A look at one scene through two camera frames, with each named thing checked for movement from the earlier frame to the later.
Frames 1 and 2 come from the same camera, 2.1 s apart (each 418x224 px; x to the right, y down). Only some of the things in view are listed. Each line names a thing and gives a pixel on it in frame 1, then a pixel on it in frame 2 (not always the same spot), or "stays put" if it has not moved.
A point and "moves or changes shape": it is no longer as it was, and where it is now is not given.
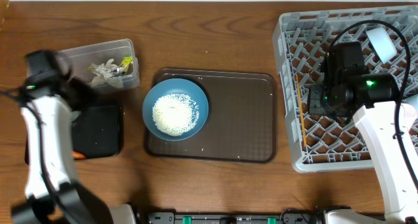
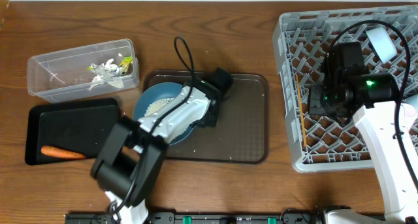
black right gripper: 314,106 stays put
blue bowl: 175,109 moves or changes shape
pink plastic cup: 410,114 stays put
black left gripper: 91,97 -> 213,123
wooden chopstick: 302,113 stays put
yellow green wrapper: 125,63 stays put
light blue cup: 382,44 stays put
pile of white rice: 174,114 moves or changes shape
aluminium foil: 105,71 stays put
